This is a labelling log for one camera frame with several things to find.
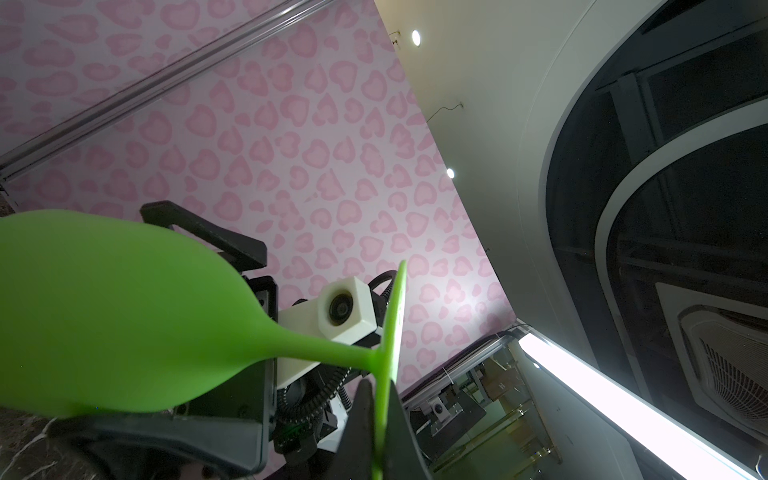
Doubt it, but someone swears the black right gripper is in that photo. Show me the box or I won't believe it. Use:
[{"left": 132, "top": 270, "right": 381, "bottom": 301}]
[{"left": 48, "top": 200, "right": 276, "bottom": 479}]

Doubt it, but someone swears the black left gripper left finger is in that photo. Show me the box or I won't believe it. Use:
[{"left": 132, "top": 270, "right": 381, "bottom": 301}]
[{"left": 337, "top": 380, "right": 374, "bottom": 480}]

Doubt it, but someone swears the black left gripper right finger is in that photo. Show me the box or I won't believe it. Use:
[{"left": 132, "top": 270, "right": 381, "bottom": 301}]
[{"left": 383, "top": 383, "right": 432, "bottom": 480}]

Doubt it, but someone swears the green wine glass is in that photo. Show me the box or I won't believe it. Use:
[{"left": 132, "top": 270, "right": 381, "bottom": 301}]
[{"left": 1, "top": 201, "right": 413, "bottom": 479}]

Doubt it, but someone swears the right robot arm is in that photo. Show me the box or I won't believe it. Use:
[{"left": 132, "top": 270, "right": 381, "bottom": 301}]
[{"left": 54, "top": 201, "right": 347, "bottom": 479}]

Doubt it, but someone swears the ceiling air conditioner unit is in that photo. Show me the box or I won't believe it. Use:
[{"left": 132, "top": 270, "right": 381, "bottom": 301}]
[{"left": 655, "top": 282, "right": 767, "bottom": 444}]

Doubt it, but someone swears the long ceiling light strip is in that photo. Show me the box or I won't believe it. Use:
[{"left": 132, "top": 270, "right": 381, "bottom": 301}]
[{"left": 518, "top": 330, "right": 758, "bottom": 479}]

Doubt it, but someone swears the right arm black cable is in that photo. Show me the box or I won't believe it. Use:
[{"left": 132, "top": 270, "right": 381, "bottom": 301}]
[{"left": 275, "top": 269, "right": 400, "bottom": 424}]

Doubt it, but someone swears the aluminium frame post right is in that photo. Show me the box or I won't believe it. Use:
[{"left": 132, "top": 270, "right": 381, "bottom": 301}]
[{"left": 1, "top": 1, "right": 332, "bottom": 183}]

